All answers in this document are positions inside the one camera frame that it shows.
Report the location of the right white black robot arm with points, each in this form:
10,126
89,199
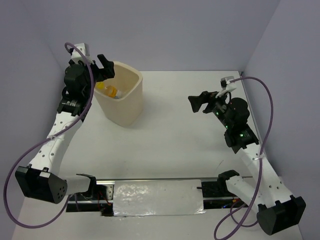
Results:
275,206

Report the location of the silver foil sheet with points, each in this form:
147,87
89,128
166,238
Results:
157,198

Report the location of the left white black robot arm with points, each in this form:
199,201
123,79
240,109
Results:
40,179

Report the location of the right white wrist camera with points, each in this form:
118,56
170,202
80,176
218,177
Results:
227,86

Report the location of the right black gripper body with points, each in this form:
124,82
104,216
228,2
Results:
216,103

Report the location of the cream plastic bin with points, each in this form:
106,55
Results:
128,103

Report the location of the yellow label plastic bottle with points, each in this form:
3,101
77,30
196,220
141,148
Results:
109,90

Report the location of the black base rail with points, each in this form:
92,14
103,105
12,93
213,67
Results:
102,201

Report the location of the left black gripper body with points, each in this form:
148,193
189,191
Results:
98,73

